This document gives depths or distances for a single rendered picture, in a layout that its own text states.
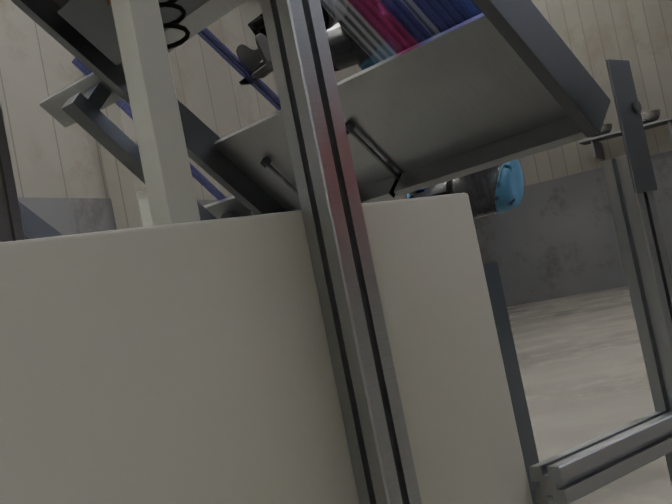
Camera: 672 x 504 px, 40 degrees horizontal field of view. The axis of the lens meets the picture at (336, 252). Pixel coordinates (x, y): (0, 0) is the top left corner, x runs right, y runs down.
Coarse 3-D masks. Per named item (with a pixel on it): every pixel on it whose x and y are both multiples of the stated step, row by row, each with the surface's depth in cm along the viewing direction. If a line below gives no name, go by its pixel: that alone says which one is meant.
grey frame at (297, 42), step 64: (320, 64) 83; (0, 128) 140; (320, 128) 81; (0, 192) 138; (320, 192) 81; (320, 256) 82; (640, 256) 114; (384, 320) 82; (640, 320) 115; (384, 384) 81; (384, 448) 80
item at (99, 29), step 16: (64, 0) 145; (80, 0) 137; (96, 0) 136; (160, 0) 130; (192, 0) 128; (208, 0) 127; (224, 0) 131; (240, 0) 130; (64, 16) 142; (80, 16) 141; (96, 16) 139; (112, 16) 138; (176, 16) 132; (192, 16) 136; (208, 16) 135; (80, 32) 144; (96, 32) 142; (112, 32) 141; (176, 32) 141; (192, 32) 139; (112, 48) 144
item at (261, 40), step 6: (258, 36) 144; (264, 36) 145; (258, 42) 144; (264, 42) 145; (258, 48) 144; (264, 48) 144; (264, 54) 144; (264, 60) 144; (270, 60) 144; (264, 66) 144; (270, 66) 144; (258, 72) 143; (264, 72) 144; (270, 72) 145
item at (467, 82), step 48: (432, 48) 123; (480, 48) 119; (384, 96) 134; (432, 96) 130; (480, 96) 126; (528, 96) 123; (240, 144) 158; (384, 144) 143; (432, 144) 139; (480, 144) 134; (288, 192) 165
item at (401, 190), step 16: (544, 128) 126; (560, 128) 123; (576, 128) 120; (496, 144) 132; (512, 144) 129; (528, 144) 126; (544, 144) 123; (560, 144) 122; (448, 160) 139; (464, 160) 136; (480, 160) 132; (496, 160) 130; (512, 160) 128; (400, 176) 148; (416, 176) 143; (432, 176) 139; (448, 176) 137; (368, 192) 151; (384, 192) 147; (400, 192) 145
